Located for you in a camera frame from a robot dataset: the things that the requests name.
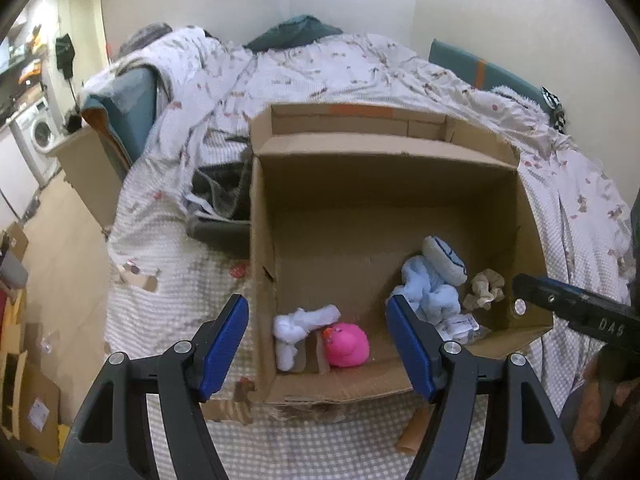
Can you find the dark teal pillow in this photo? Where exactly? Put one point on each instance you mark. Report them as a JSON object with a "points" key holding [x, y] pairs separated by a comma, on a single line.
{"points": [[295, 32]]}

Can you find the cardboard box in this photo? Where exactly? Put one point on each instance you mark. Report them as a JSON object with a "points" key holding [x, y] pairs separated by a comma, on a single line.
{"points": [[360, 200]]}

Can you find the white knotted sock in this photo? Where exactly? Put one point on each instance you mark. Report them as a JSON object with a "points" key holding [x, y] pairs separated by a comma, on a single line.
{"points": [[300, 330]]}

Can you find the dark grey cloth bundle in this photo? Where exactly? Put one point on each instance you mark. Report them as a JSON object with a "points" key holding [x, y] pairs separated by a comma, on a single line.
{"points": [[220, 210]]}

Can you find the grey bin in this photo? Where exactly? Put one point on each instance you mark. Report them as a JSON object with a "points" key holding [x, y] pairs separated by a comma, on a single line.
{"points": [[12, 270]]}

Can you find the teal headboard cushion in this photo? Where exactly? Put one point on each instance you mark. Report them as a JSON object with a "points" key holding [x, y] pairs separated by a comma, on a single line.
{"points": [[480, 70]]}

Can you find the white washing machine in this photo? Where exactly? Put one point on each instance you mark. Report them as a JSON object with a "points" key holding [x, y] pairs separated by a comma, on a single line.
{"points": [[37, 135]]}

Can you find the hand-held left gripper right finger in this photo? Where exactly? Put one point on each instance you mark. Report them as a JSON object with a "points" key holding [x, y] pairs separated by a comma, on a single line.
{"points": [[412, 345]]}

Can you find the grey fuzzy blanket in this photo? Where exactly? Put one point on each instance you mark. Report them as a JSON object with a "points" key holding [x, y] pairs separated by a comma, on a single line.
{"points": [[146, 34]]}

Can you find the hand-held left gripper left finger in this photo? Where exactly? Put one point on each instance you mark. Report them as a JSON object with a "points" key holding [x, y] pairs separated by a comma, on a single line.
{"points": [[225, 345]]}

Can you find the beige bedside cabinet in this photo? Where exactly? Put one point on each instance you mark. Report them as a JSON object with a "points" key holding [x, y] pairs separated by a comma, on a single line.
{"points": [[87, 170]]}

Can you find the white striped sock ball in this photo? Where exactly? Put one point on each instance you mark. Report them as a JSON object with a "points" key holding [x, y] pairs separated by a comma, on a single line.
{"points": [[445, 260]]}

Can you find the clear plastic packet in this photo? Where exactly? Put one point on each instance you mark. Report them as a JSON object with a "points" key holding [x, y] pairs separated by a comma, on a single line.
{"points": [[460, 327]]}

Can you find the flat cardboard piece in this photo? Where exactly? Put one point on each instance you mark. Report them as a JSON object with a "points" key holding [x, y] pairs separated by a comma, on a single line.
{"points": [[227, 410]]}

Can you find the teal blanket with orange edge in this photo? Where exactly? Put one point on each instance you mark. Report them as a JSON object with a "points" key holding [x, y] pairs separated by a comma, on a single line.
{"points": [[130, 110]]}

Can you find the pink plush duck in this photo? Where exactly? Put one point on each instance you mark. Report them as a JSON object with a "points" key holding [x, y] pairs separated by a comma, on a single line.
{"points": [[347, 345]]}

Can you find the black white checkered cloth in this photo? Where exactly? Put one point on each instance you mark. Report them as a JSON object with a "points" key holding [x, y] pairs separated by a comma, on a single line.
{"points": [[554, 109]]}

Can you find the black hanging garment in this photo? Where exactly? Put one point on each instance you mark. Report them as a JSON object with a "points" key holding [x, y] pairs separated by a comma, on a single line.
{"points": [[64, 55]]}

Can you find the light blue fluffy plush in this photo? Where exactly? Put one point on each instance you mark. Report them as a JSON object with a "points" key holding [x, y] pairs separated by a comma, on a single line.
{"points": [[425, 290]]}

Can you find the brown cardboard tube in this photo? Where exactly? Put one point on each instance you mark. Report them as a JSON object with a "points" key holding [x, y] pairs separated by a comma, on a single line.
{"points": [[414, 435]]}

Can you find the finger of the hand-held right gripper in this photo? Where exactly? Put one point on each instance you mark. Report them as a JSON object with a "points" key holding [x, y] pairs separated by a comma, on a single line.
{"points": [[550, 295]]}

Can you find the person's right hand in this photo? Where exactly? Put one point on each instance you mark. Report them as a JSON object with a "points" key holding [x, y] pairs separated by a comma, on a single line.
{"points": [[592, 405]]}

